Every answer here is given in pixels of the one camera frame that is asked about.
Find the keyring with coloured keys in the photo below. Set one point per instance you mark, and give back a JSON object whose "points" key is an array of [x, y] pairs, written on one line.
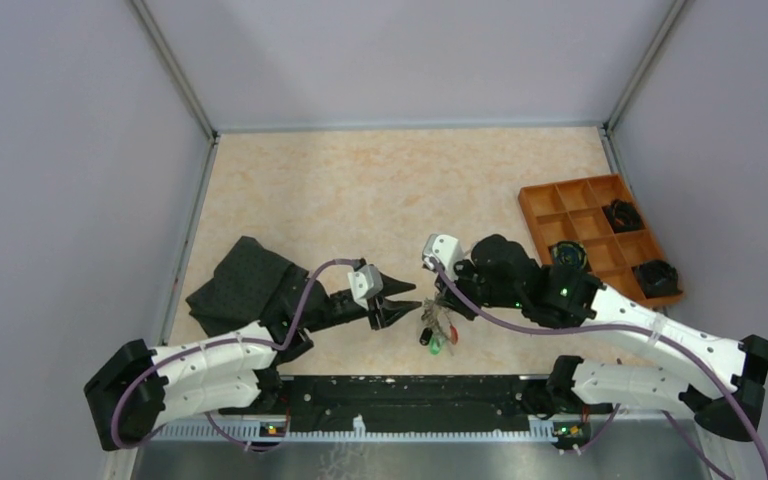
{"points": [[438, 333]]}

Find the black rolled item bottom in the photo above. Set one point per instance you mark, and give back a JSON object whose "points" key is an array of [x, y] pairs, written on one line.
{"points": [[657, 278]]}

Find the black folded cloth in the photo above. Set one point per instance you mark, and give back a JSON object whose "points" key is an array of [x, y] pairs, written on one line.
{"points": [[251, 283]]}

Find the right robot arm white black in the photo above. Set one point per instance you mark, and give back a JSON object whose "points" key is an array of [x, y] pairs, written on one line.
{"points": [[718, 381]]}

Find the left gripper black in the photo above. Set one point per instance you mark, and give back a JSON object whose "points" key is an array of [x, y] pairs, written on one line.
{"points": [[389, 311]]}

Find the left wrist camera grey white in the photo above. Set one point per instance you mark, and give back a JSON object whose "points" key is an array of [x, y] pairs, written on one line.
{"points": [[365, 283]]}

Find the dark patterned rolled item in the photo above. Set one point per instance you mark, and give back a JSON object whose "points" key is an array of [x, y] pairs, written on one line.
{"points": [[569, 253]]}

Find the orange compartment tray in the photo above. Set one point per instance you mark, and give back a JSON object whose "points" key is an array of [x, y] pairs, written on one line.
{"points": [[575, 211]]}

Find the black rolled item top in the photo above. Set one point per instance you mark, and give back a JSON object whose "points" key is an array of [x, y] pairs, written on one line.
{"points": [[623, 216]]}

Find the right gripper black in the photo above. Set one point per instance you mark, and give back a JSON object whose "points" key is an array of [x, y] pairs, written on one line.
{"points": [[451, 298]]}

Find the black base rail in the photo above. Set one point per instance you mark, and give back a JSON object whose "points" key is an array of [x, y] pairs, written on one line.
{"points": [[414, 404]]}

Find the black rolled item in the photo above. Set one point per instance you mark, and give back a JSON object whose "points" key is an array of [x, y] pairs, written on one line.
{"points": [[623, 216], [657, 278]]}

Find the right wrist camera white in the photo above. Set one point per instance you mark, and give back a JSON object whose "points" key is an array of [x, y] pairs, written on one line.
{"points": [[444, 251]]}

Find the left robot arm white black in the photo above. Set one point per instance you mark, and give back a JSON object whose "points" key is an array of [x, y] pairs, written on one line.
{"points": [[141, 388]]}

